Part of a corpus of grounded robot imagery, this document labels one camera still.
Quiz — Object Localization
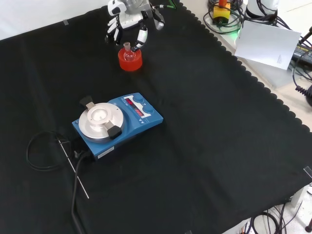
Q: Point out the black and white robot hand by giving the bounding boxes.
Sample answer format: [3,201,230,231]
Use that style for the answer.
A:
[104,0,150,53]

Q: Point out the clear round-bottom flask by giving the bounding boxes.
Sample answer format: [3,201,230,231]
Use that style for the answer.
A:
[123,41,136,62]

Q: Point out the yellow stop button box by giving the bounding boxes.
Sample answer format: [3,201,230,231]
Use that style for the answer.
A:
[212,0,232,26]

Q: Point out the blue-base heater with steel plate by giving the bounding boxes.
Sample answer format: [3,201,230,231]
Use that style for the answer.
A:
[71,92,164,163]

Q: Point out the pale white board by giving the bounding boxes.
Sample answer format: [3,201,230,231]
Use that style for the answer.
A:
[234,19,302,71]

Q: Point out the black scalloped bench cloth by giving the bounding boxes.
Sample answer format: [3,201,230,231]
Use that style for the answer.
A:
[0,0,312,234]

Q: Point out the thin steel probe rod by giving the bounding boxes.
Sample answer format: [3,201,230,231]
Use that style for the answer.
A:
[58,139,90,199]

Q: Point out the black power adapter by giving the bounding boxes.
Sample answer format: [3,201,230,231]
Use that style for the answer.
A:
[291,42,312,65]

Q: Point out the black tripod leg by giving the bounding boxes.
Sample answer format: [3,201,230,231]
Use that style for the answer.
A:
[298,26,312,45]

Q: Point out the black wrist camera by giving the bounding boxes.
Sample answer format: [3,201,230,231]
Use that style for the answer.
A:
[151,8,166,31]

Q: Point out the green cable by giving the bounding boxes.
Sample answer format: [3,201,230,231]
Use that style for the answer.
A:
[155,0,178,11]

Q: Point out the orange flask ring stand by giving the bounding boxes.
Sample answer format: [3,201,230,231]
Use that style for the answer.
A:
[117,46,143,72]

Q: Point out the black cable bundle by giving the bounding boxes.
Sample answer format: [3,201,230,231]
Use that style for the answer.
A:
[203,0,247,35]

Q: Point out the thin black probe cable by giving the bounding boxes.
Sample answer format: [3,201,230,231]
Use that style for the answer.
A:
[25,130,74,171]

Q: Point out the thick black power cable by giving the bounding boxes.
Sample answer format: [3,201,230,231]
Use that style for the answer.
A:
[71,149,93,234]

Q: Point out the black coiled cable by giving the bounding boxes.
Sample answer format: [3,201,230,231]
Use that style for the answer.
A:
[291,63,309,98]

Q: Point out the purple floor cables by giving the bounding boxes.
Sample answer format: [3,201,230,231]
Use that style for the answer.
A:
[242,201,305,234]

